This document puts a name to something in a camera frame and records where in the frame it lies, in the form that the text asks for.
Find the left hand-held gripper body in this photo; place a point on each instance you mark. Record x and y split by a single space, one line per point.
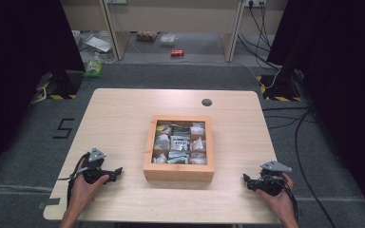
95 164

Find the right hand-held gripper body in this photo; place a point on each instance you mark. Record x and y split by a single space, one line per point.
269 183

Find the glass-paned wooden box lid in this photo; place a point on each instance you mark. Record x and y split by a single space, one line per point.
148 148

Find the wooden compartment box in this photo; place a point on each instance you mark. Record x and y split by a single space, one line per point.
179 176

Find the person's right hand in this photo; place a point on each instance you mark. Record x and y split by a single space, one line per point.
280 202

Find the person's left hand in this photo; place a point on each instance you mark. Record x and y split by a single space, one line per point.
82 191

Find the grey round table grommet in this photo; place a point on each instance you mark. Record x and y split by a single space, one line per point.
206 102

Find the black stand base hazard tape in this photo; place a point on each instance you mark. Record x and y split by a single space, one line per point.
64 84
282 90

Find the green packet on floor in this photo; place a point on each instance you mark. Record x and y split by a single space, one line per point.
93 68

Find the black curtain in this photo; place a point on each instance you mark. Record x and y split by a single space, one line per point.
19 79
339 79

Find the white plastic sheet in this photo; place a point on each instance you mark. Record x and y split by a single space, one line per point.
99 43

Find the red drink can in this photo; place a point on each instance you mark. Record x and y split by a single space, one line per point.
177 53

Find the brown egg carton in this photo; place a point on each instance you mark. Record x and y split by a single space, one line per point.
146 35

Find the clear plastic container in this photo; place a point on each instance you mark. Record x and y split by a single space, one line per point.
168 40

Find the beige wooden desk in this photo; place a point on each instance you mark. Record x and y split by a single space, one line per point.
171 15

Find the white wall socket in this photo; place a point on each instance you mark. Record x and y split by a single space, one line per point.
255 3

